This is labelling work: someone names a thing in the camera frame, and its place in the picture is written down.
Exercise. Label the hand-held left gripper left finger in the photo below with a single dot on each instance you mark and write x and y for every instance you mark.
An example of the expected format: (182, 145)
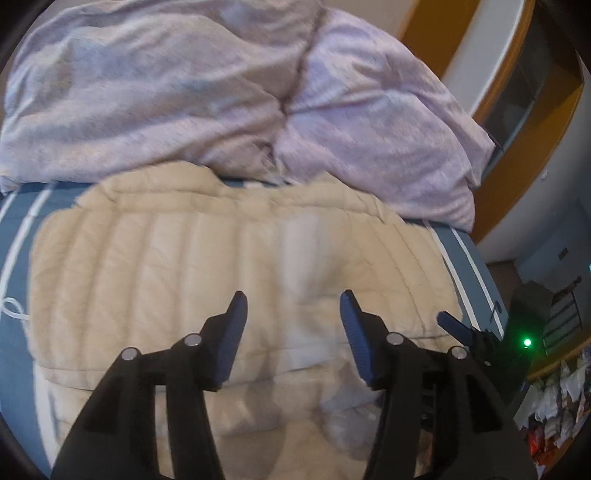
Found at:
(231, 334)

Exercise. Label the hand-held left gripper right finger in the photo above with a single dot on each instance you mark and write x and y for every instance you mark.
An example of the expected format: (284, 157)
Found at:
(356, 334)

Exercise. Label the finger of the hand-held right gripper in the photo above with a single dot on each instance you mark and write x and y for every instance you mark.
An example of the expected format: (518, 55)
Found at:
(455, 325)

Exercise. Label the beige puffer jacket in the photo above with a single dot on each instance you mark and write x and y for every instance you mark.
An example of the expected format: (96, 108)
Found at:
(152, 258)

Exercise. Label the dark metal rack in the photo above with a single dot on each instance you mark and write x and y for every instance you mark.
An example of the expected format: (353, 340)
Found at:
(565, 311)

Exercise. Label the pile of assorted packets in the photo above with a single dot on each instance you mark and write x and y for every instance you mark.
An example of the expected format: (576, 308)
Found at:
(556, 406)

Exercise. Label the blue white-striped bed sheet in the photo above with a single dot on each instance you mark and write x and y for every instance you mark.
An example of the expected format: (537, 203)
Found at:
(18, 240)

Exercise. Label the dark glass panel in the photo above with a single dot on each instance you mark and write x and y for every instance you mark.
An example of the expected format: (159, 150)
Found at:
(531, 78)

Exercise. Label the lilac duvet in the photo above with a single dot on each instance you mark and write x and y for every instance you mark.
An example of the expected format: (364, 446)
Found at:
(184, 92)

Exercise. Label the orange wooden frame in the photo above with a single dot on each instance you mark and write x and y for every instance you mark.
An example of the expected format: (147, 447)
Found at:
(512, 180)

